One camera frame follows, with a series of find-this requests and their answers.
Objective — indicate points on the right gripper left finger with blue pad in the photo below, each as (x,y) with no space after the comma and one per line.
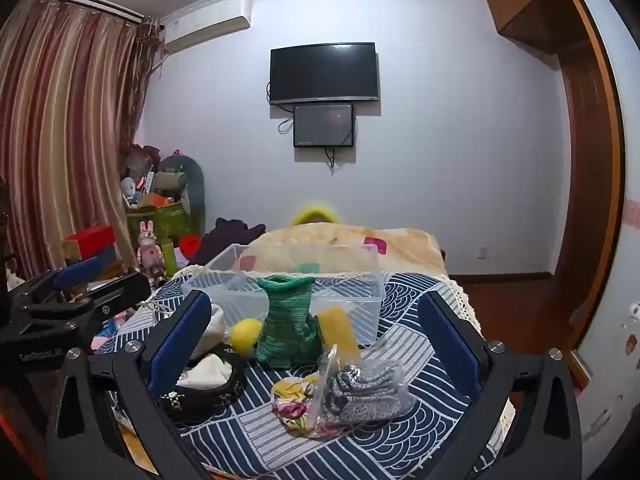
(142,376)

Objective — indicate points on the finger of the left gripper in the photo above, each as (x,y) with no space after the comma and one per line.
(97,306)
(57,282)

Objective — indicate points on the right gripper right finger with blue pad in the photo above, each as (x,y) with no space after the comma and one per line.
(485,377)

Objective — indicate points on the black hat white lining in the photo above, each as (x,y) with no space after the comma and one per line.
(207,387)

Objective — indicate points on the green knitted pouch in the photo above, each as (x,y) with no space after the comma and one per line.
(290,334)

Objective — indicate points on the grey socks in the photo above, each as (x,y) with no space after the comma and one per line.
(353,395)

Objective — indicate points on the pink rabbit figure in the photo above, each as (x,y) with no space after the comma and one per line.
(150,255)

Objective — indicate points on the red box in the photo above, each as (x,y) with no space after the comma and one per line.
(87,243)

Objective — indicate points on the yellow felt ball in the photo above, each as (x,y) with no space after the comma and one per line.
(244,336)

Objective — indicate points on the green toy box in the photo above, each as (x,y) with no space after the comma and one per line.
(171,222)

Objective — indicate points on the dark purple garment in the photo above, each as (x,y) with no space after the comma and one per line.
(224,234)

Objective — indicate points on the yellow green sponge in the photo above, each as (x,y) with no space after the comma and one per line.
(337,333)

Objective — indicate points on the grey green plush toy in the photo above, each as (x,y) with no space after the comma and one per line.
(182,178)

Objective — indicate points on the floral yellow scrunchie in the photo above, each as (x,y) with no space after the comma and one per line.
(291,399)

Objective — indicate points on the wooden door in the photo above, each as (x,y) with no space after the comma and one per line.
(596,172)

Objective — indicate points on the yellow furry chair back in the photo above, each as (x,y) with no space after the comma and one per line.
(315,214)

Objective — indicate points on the red striped curtain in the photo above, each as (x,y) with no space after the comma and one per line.
(73,84)

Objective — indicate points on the white air conditioner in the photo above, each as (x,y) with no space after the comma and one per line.
(187,29)

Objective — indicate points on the wooden overhead cabinet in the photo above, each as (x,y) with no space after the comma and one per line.
(547,25)

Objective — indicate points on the small black wall monitor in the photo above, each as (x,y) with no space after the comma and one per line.
(327,125)

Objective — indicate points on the large black wall television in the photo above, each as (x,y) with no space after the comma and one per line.
(324,72)

